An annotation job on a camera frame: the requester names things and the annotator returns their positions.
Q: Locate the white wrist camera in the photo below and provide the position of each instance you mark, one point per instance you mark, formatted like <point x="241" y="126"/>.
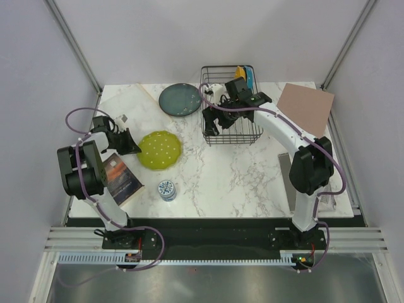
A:
<point x="121" y="121"/>
<point x="214" y="92"/>

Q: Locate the blue polka dot plate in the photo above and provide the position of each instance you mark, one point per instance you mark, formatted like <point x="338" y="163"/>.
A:
<point x="249" y="77"/>

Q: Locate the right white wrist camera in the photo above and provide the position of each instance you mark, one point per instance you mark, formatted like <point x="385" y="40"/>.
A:
<point x="214" y="92"/>

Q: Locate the black wire dish rack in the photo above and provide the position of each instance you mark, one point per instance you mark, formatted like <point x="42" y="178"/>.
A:
<point x="243" y="131"/>

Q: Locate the grey metal bar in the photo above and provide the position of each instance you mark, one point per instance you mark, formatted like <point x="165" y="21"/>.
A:
<point x="285" y="166"/>

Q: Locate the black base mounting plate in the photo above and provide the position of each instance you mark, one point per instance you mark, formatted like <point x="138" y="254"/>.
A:
<point x="214" y="238"/>

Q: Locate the blue white ceramic cup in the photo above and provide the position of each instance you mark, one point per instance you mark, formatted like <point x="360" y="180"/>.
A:
<point x="166" y="190"/>

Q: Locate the orange polka dot plate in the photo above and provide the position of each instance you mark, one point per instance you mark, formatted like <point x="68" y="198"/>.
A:
<point x="240" y="72"/>

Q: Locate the white slotted cable duct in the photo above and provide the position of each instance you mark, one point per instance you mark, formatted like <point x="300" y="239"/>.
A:
<point x="121" y="258"/>

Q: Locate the white paper sheet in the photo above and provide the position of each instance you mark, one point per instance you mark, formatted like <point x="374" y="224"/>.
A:
<point x="335" y="206"/>

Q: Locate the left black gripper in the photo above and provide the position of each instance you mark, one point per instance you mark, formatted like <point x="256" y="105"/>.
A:
<point x="131" y="146"/>

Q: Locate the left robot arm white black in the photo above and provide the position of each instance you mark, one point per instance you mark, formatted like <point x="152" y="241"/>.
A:
<point x="83" y="174"/>

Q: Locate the green polka dot plate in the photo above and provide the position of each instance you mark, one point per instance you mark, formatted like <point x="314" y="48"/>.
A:
<point x="159" y="150"/>

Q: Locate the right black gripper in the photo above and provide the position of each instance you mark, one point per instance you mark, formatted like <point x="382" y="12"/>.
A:
<point x="209" y="115"/>

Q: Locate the dark hardcover book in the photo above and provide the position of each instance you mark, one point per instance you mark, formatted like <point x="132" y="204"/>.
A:
<point x="122" y="184"/>

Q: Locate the dark grey round plate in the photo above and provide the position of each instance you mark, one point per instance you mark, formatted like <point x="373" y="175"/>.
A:
<point x="180" y="99"/>

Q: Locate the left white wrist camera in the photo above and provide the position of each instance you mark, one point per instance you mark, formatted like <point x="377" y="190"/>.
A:
<point x="121" y="121"/>

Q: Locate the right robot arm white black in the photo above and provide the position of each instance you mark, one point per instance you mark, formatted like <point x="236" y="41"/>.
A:
<point x="312" y="160"/>

